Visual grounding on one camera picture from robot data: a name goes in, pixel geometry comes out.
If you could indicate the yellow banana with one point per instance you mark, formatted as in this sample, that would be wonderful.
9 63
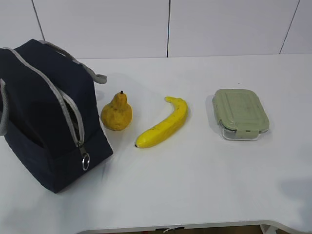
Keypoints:
167 127

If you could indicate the yellow pear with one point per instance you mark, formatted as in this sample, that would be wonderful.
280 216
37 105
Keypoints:
117 114

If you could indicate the glass container with green lid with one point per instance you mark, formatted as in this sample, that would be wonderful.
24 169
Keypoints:
240 114

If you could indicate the navy blue lunch bag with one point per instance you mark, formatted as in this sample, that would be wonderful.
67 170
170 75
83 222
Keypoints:
48 113

